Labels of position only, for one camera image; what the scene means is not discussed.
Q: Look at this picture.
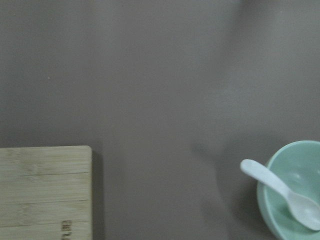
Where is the wooden cutting board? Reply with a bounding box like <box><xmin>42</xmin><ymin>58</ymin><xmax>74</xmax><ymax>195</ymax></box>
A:
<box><xmin>0</xmin><ymin>145</ymin><xmax>93</xmax><ymax>240</ymax></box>

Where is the mint green bowl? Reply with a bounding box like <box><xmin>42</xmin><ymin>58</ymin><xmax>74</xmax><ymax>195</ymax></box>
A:
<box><xmin>257</xmin><ymin>140</ymin><xmax>320</xmax><ymax>240</ymax></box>

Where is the white ceramic spoon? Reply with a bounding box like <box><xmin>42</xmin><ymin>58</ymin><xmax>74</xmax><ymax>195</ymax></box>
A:
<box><xmin>240</xmin><ymin>159</ymin><xmax>320</xmax><ymax>231</ymax></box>

